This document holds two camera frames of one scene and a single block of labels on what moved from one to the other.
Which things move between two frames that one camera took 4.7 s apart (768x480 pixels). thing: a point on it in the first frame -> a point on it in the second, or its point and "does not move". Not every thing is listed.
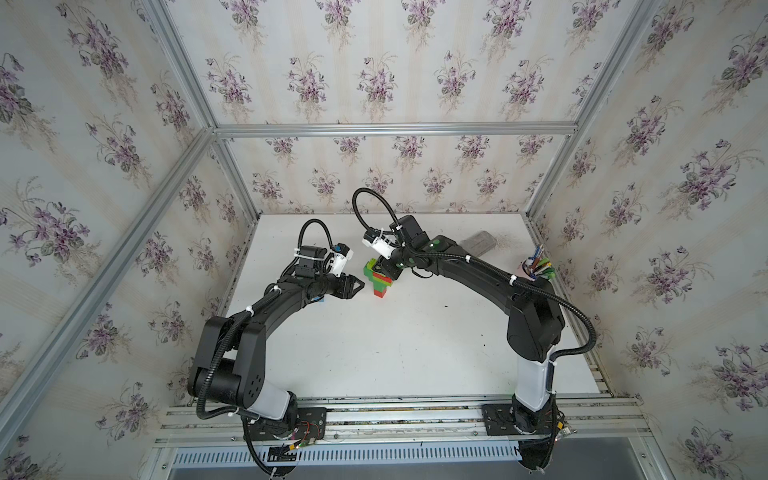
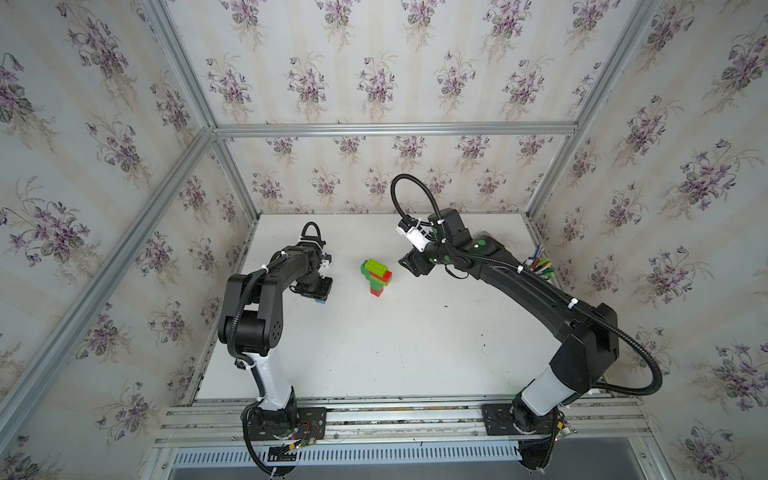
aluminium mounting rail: x=417 y=420 does not move
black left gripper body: x=337 y=286 -> x=313 y=287
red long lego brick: x=384 y=279 does not move
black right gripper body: x=397 y=261 -> x=424 y=261
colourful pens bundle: x=539 y=265 does not move
